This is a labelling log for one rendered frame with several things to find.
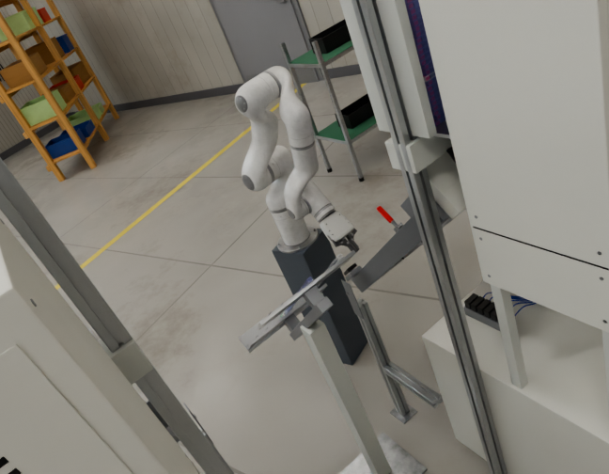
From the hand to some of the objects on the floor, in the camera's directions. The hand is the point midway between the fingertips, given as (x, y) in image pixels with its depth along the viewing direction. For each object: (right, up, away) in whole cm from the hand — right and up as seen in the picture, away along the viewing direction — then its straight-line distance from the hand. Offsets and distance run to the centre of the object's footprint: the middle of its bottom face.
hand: (353, 247), depth 199 cm
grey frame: (+66, -57, +18) cm, 89 cm away
